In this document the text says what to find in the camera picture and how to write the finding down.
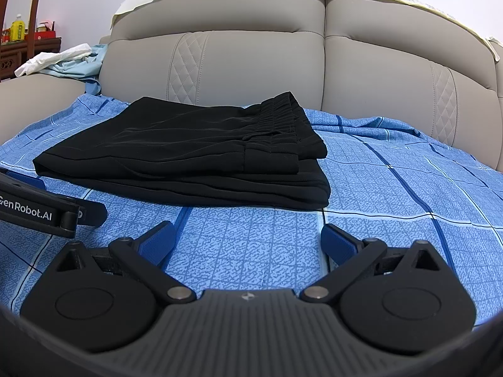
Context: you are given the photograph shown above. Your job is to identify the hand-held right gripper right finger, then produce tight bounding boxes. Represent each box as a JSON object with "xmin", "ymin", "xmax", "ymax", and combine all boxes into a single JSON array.
[{"xmin": 299, "ymin": 224, "xmax": 450, "ymax": 304}]

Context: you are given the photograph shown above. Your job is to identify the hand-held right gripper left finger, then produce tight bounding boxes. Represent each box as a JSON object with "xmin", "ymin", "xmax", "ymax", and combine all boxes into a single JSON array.
[{"xmin": 50, "ymin": 221, "xmax": 197, "ymax": 305}]

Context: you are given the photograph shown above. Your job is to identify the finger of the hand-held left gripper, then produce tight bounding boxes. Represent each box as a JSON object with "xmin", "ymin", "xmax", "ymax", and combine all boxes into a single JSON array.
[
  {"xmin": 78, "ymin": 200, "xmax": 108, "ymax": 227},
  {"xmin": 0, "ymin": 167, "xmax": 47, "ymax": 191}
]

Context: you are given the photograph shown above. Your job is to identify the black pants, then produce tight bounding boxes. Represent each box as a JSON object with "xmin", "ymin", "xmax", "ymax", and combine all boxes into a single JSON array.
[{"xmin": 32, "ymin": 91, "xmax": 331, "ymax": 210}]

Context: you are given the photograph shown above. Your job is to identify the blue checked bed sheet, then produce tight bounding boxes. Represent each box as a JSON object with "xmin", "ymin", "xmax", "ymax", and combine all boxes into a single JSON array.
[{"xmin": 0, "ymin": 93, "xmax": 503, "ymax": 319}]

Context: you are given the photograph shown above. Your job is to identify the light blue garment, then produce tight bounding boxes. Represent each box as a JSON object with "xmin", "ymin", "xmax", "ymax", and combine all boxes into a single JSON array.
[{"xmin": 41, "ymin": 44, "xmax": 108, "ymax": 96}]

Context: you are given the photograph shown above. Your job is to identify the white cloth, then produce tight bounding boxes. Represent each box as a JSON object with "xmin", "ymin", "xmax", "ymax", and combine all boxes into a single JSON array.
[{"xmin": 14, "ymin": 44, "xmax": 93, "ymax": 78}]

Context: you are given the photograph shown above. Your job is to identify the wooden cabinet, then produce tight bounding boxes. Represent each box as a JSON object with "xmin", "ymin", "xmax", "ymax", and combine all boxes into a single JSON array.
[{"xmin": 0, "ymin": 37, "xmax": 62, "ymax": 83}]

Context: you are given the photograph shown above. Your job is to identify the yellow bottle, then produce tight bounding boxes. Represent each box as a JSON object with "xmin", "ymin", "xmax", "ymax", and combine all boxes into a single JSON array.
[{"xmin": 10, "ymin": 13, "xmax": 27, "ymax": 42}]

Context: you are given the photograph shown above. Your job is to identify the grey leather sofa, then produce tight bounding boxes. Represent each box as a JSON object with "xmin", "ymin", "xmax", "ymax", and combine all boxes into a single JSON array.
[{"xmin": 0, "ymin": 0, "xmax": 503, "ymax": 173}]

